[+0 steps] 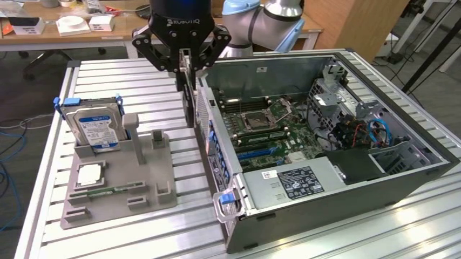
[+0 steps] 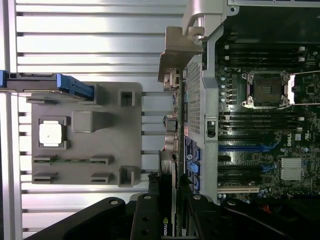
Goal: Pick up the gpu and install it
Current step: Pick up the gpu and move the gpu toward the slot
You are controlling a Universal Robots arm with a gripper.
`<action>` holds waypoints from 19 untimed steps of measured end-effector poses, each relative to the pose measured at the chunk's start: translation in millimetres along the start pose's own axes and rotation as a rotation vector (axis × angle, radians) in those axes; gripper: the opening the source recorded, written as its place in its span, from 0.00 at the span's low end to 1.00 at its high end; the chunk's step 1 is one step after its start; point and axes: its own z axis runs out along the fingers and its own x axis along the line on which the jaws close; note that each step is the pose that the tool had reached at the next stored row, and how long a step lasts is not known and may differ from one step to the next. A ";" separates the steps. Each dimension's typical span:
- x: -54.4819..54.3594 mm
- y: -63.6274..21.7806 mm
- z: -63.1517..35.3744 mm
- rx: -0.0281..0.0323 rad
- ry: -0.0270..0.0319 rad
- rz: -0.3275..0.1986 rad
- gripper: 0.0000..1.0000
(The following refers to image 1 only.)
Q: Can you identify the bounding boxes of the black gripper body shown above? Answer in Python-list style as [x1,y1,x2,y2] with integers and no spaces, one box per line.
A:
[147,0,215,54]

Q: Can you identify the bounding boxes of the black graphics card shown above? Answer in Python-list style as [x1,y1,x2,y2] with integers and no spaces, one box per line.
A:
[179,47,198,129]

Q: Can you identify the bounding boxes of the small white labelled box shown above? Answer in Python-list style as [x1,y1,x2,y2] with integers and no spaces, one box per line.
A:
[88,15,115,32]

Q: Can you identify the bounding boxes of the printed white pack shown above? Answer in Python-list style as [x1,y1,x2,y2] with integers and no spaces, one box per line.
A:
[83,0,108,13]

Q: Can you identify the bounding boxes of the white round dish box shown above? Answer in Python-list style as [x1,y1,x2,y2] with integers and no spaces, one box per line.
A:
[56,15,91,37]

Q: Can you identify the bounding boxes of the wooden desk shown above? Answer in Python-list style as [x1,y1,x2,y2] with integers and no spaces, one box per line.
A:
[0,0,324,52]

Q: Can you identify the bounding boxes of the metal socket cover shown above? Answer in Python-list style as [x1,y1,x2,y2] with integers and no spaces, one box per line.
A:
[265,97,293,121]

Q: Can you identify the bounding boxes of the CPU socket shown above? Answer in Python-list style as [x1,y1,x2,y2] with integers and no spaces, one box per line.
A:
[243,109,281,133]

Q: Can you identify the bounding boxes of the white box with label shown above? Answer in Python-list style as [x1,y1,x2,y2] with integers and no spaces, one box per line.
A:
[12,23,47,36]

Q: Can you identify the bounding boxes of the hard disk with blue caddy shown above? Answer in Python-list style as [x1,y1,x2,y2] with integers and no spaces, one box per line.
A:
[52,96,126,155]

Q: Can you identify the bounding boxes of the black flat device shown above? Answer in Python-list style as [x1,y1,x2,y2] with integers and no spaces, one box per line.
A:
[7,16,42,26]

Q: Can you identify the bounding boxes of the green RAM stick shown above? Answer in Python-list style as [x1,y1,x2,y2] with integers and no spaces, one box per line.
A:
[70,185,146,200]
[237,129,290,144]

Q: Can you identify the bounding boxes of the silver metal disk bay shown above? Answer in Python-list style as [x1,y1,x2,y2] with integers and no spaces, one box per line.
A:
[308,78,361,135]
[369,140,432,175]

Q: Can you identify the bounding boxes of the green motherboard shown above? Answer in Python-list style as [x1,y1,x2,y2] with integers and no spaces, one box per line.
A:
[215,91,334,173]

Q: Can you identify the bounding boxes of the orange box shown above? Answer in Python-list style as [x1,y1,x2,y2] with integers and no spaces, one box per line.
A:
[0,18,15,38]

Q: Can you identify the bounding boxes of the blue expansion slot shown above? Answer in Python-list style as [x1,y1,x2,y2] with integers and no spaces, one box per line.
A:
[235,145,280,161]

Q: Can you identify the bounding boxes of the wooden cabinet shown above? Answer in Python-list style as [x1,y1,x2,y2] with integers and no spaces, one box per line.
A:
[302,0,412,64]

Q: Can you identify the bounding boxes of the white floor box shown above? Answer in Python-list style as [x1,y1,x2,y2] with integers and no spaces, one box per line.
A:
[374,33,401,58]

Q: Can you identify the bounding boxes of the silver chipset heat sink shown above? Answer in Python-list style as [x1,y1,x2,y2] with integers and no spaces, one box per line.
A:
[288,151,308,163]

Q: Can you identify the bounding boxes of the grey plastic parts rack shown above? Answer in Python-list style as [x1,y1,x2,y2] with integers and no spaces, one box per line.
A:
[59,113,179,230]

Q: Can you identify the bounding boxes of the silver CPU chip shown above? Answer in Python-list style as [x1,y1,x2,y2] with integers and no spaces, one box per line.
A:
[75,165,104,187]

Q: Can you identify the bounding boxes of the grey power supply unit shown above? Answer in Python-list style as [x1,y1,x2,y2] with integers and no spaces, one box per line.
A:
[243,156,349,210]

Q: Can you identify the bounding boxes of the blue case release latch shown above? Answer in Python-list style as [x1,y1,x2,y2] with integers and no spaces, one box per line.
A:
[218,192,235,206]

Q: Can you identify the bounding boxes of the black plastic shroud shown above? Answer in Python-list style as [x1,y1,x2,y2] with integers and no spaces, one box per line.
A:
[326,149,389,186]

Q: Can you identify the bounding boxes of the black stand pole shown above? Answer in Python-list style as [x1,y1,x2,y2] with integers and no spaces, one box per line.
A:
[400,0,461,95]

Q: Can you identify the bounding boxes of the black open PC case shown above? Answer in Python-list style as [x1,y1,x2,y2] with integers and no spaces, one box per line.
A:
[187,48,461,255]

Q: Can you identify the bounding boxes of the white desk frame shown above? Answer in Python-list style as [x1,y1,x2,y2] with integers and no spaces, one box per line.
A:
[390,0,461,73]

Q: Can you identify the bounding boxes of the light blue wire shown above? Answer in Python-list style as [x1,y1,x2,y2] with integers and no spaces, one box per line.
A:
[366,118,394,148]

